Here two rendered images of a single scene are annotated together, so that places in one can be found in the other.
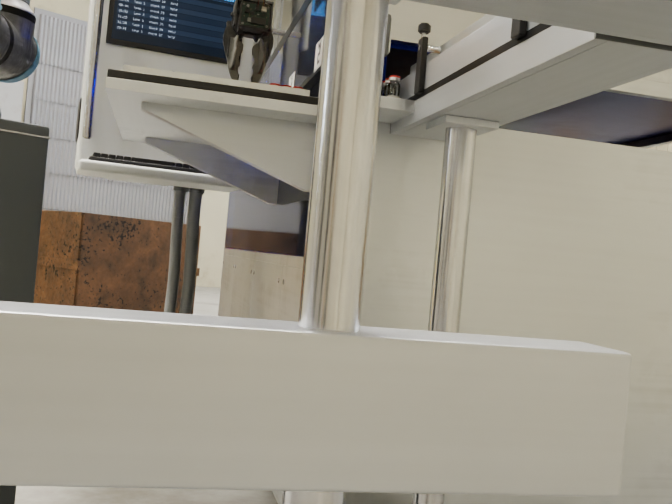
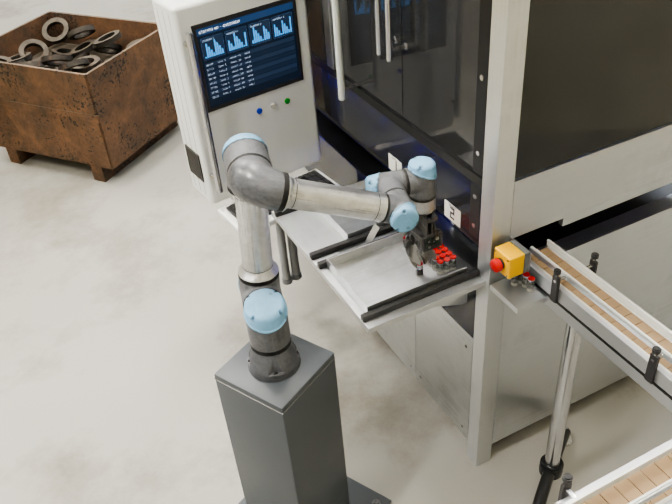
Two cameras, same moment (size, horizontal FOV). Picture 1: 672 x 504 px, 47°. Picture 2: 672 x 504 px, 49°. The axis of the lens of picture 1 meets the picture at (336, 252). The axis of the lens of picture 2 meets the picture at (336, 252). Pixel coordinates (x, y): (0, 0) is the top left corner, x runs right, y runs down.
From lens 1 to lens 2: 1.88 m
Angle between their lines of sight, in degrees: 39
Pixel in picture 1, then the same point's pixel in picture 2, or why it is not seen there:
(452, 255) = (572, 368)
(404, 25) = (525, 225)
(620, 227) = (632, 260)
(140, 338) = not seen: outside the picture
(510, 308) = not seen: hidden behind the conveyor
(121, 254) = (122, 89)
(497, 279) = not seen: hidden behind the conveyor
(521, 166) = (584, 259)
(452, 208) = (573, 351)
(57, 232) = (61, 89)
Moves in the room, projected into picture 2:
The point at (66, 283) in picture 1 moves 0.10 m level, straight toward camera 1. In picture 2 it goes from (90, 133) to (96, 139)
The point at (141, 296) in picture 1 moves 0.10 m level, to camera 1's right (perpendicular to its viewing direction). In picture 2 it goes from (147, 112) to (163, 109)
